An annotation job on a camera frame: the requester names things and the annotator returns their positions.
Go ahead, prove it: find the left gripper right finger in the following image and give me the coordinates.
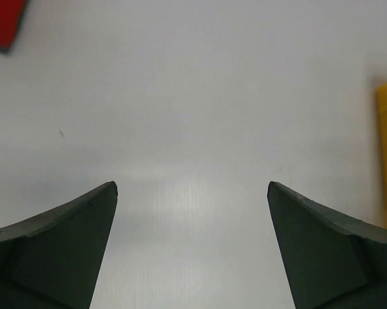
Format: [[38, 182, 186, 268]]
[[267, 182, 387, 308]]

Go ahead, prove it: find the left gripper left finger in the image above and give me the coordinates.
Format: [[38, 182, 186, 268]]
[[0, 182, 118, 308]]

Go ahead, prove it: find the red t-shirt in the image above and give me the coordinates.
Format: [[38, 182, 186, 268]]
[[0, 0, 29, 47]]

